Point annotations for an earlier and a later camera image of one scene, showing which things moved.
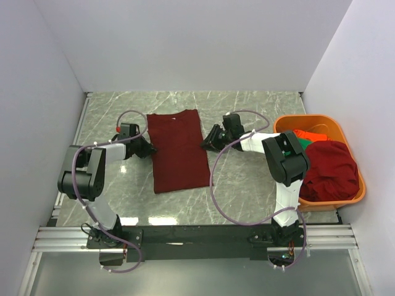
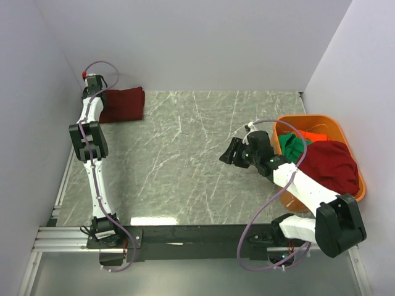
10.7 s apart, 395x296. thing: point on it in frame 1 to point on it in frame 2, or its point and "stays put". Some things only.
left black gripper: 147,149 to 86,92
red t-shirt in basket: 331,174 stays put
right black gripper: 210,142 to 227,156
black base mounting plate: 166,242 stays put
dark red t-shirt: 179,155 to 123,105
